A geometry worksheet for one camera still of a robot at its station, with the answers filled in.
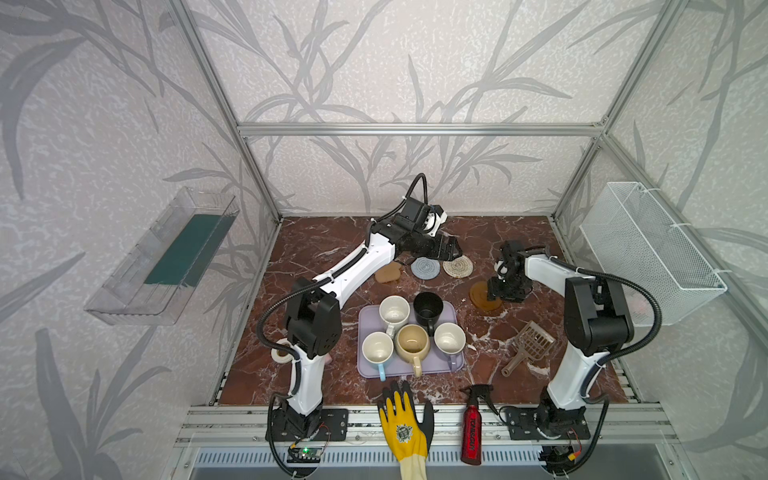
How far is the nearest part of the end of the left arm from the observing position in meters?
0.64

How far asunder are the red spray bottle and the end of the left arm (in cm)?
37

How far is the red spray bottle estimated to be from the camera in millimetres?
679
